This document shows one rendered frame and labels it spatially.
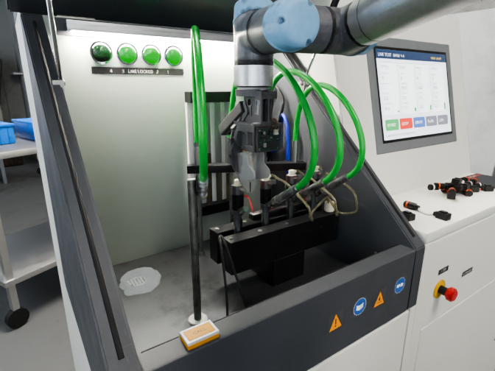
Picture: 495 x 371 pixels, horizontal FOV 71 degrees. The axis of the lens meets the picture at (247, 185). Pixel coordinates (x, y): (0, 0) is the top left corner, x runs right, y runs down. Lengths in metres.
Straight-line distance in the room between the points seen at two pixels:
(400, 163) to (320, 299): 0.65
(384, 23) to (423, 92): 0.77
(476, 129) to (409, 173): 1.46
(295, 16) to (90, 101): 0.55
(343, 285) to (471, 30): 2.31
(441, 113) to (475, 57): 1.36
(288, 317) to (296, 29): 0.46
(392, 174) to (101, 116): 0.85
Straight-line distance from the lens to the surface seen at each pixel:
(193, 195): 0.65
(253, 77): 0.66
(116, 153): 0.95
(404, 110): 1.23
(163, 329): 0.78
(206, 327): 0.55
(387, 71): 1.18
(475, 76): 2.72
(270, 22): 0.57
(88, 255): 0.56
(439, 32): 1.49
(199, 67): 0.59
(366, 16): 0.59
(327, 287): 0.68
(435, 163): 1.37
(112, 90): 0.93
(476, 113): 2.67
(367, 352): 0.88
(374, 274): 0.77
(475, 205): 1.17
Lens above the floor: 1.31
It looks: 16 degrees down
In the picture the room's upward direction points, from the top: straight up
